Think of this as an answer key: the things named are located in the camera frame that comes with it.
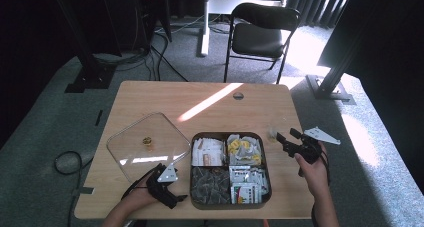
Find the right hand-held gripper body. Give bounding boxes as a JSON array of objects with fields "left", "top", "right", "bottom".
[{"left": 289, "top": 126, "right": 342, "bottom": 165}]

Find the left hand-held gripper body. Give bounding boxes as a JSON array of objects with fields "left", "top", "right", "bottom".
[{"left": 145, "top": 162, "right": 180, "bottom": 210}]

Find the small clear glass cup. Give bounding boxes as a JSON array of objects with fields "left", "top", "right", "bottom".
[{"left": 267, "top": 126, "right": 280, "bottom": 144}]

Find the clear lid with gold knob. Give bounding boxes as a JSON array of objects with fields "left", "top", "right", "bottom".
[{"left": 106, "top": 111, "right": 192, "bottom": 183}]

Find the square four-compartment box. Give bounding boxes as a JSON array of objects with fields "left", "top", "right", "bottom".
[{"left": 189, "top": 131, "right": 273, "bottom": 210}]

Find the person's left hand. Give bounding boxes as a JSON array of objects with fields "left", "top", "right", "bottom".
[{"left": 124, "top": 186, "right": 158, "bottom": 210}]

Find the person's right hand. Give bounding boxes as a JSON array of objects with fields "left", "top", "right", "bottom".
[{"left": 294, "top": 143, "right": 331, "bottom": 197}]

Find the pile of dark packets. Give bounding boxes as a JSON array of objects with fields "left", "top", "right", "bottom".
[{"left": 191, "top": 166, "right": 232, "bottom": 205}]

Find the pile of yellow-label tea bags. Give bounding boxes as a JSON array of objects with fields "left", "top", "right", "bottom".
[{"left": 226, "top": 133, "right": 264, "bottom": 166}]

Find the pile of white sachets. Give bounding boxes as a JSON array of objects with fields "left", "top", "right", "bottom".
[{"left": 192, "top": 136, "right": 225, "bottom": 167}]

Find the pile of white green packets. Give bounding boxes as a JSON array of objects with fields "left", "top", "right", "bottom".
[{"left": 229, "top": 165, "right": 270, "bottom": 205}]

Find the black metal stand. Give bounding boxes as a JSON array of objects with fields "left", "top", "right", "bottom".
[
  {"left": 305, "top": 0, "right": 356, "bottom": 105},
  {"left": 49, "top": 0, "right": 117, "bottom": 94}
]

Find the grey tape strip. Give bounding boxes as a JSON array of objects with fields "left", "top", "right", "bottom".
[{"left": 71, "top": 186, "right": 95, "bottom": 196}]

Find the black folding chair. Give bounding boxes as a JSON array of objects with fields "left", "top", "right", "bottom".
[{"left": 223, "top": 2, "right": 301, "bottom": 85}]

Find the grey curtain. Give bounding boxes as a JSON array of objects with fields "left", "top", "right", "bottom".
[{"left": 229, "top": 0, "right": 355, "bottom": 30}]

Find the dark equipment rack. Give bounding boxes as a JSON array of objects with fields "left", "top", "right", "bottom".
[{"left": 99, "top": 0, "right": 173, "bottom": 58}]

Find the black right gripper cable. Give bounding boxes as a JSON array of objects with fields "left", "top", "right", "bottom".
[{"left": 319, "top": 149, "right": 332, "bottom": 186}]

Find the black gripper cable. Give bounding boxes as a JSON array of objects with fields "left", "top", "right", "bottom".
[
  {"left": 121, "top": 168, "right": 158, "bottom": 200},
  {"left": 319, "top": 149, "right": 332, "bottom": 186}
]

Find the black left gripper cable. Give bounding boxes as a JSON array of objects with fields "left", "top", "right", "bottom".
[{"left": 121, "top": 168, "right": 158, "bottom": 200}]

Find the black looped floor cable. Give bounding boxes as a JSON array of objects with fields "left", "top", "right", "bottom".
[{"left": 54, "top": 150, "right": 94, "bottom": 227}]

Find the bundle of floor cables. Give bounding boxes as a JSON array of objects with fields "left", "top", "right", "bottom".
[{"left": 93, "top": 16, "right": 188, "bottom": 83}]

